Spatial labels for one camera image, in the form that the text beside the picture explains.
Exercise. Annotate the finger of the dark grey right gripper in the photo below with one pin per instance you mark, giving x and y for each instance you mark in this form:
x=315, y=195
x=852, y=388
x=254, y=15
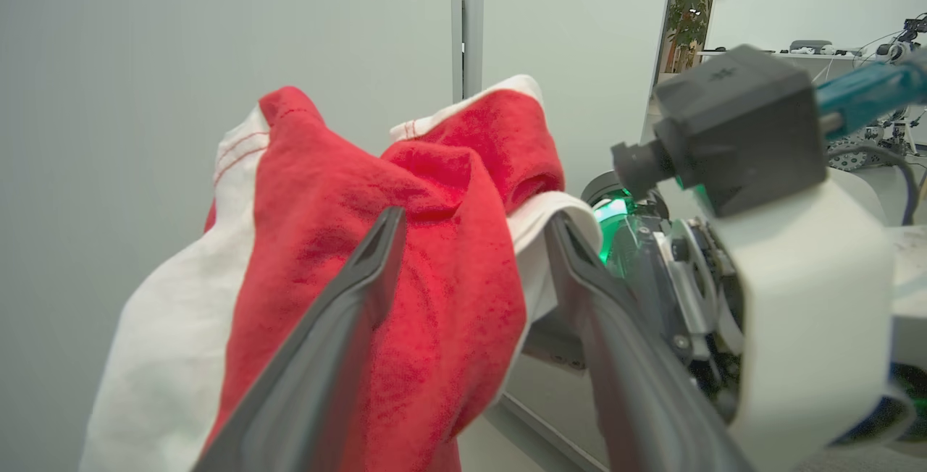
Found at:
x=554, y=342

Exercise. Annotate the white and green right gripper body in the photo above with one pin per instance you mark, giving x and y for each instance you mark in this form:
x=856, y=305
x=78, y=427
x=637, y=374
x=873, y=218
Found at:
x=811, y=313

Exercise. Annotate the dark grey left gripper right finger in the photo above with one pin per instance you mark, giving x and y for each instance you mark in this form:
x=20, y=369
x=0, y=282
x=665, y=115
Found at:
x=630, y=385

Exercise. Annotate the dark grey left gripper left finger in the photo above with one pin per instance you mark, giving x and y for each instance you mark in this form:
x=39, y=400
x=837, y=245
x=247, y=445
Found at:
x=319, y=371

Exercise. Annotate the red and white garment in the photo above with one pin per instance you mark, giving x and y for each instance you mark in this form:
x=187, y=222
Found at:
x=434, y=276

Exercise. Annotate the black equipment on desk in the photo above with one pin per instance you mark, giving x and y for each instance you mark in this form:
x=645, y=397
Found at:
x=905, y=34

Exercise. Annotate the green potted plant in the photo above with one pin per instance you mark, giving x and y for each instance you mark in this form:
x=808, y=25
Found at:
x=688, y=16

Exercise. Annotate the dark grey wrist camera box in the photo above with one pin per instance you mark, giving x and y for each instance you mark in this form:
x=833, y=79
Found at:
x=739, y=124

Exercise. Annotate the grey partition post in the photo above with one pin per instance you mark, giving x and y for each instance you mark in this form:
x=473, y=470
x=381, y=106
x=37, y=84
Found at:
x=467, y=23

